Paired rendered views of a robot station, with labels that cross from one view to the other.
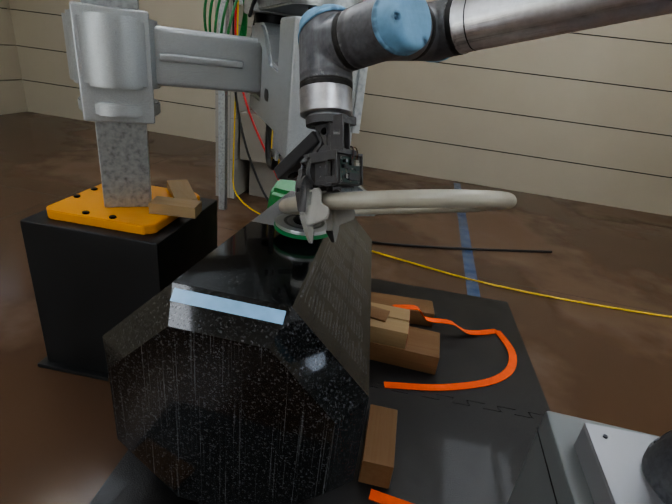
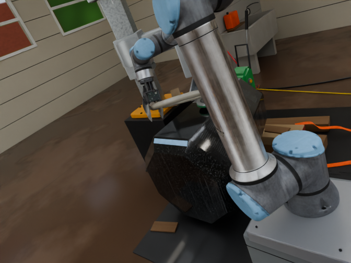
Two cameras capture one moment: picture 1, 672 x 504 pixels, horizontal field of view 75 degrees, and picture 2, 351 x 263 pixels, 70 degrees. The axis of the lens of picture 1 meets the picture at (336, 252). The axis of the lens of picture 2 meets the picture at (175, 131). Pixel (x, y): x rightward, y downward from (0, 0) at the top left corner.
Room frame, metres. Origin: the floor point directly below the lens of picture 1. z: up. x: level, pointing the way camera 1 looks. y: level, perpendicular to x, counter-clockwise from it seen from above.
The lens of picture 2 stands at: (-0.21, -0.79, 1.71)
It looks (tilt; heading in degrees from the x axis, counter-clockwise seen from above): 26 degrees down; 39
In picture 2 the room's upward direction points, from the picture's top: 22 degrees counter-clockwise
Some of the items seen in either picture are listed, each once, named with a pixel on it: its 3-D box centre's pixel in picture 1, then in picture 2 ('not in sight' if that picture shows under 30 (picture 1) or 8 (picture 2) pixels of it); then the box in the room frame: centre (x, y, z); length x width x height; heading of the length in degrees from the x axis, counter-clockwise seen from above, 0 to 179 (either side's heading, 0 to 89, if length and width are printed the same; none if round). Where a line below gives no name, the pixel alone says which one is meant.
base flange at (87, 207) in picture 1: (129, 203); (157, 104); (1.87, 0.97, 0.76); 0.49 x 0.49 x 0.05; 84
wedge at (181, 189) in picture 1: (181, 190); (175, 93); (2.03, 0.78, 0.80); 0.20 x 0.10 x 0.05; 33
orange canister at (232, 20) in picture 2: not in sight; (232, 19); (4.84, 0.90, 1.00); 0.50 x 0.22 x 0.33; 171
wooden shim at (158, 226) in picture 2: not in sight; (164, 226); (0.86, 0.60, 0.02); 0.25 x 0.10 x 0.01; 98
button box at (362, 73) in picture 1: (356, 85); not in sight; (1.49, 0.00, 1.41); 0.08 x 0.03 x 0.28; 21
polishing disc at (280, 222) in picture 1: (304, 222); (209, 98); (1.52, 0.13, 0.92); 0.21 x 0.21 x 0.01
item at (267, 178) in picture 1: (288, 149); (252, 44); (4.92, 0.67, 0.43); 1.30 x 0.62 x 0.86; 171
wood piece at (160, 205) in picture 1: (175, 207); not in sight; (1.80, 0.72, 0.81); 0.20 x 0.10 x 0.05; 92
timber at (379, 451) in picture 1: (379, 443); not in sight; (1.31, -0.27, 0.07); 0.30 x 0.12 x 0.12; 173
